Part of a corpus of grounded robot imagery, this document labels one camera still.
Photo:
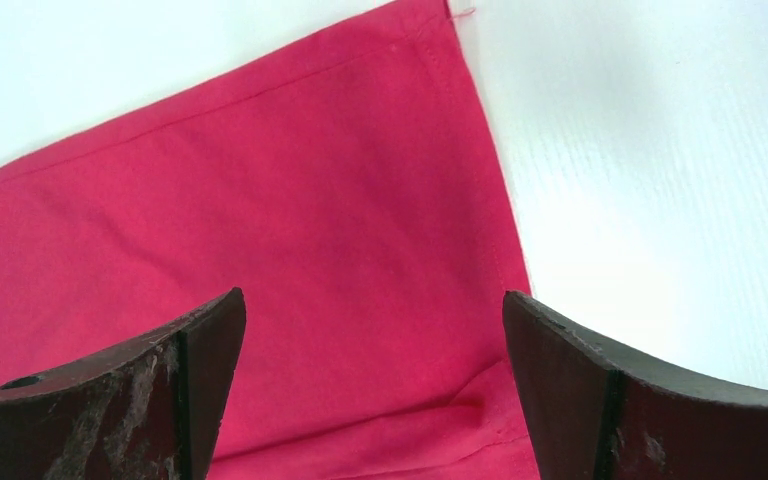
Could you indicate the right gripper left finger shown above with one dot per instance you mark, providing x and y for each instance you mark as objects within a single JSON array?
[{"x": 149, "y": 407}]

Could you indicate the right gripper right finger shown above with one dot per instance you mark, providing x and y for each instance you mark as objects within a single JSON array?
[{"x": 596, "y": 408}]

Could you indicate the magenta t-shirt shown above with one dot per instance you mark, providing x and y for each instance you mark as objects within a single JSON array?
[{"x": 349, "y": 185}]

